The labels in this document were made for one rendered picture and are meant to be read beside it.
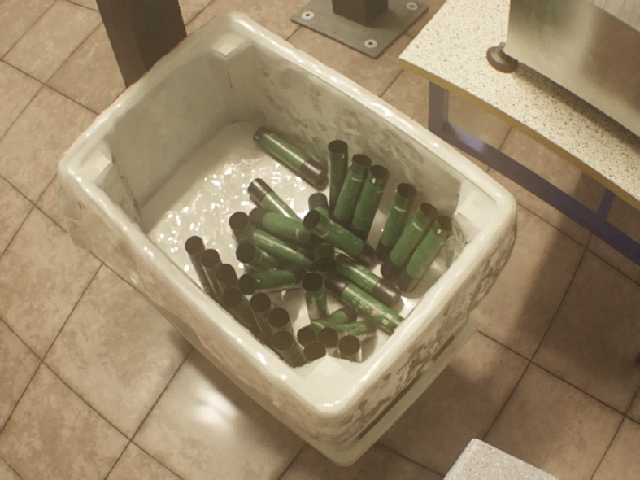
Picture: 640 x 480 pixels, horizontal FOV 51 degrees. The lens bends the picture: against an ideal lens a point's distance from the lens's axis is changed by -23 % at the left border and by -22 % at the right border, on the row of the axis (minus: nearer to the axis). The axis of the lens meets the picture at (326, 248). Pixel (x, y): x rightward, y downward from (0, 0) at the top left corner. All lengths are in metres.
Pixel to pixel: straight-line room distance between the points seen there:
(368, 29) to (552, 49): 1.18
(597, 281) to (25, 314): 1.48
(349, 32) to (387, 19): 0.12
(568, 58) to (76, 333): 1.35
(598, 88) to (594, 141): 0.10
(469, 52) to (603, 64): 0.27
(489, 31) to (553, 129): 0.21
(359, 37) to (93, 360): 1.13
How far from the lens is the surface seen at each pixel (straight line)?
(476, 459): 0.94
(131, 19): 1.37
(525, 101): 1.16
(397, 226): 1.26
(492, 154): 1.47
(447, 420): 1.72
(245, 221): 1.25
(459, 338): 1.52
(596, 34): 1.02
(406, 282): 1.29
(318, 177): 1.38
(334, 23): 2.22
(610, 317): 1.86
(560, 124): 1.15
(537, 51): 1.11
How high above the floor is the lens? 1.67
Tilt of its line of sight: 64 degrees down
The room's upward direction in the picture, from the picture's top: 8 degrees counter-clockwise
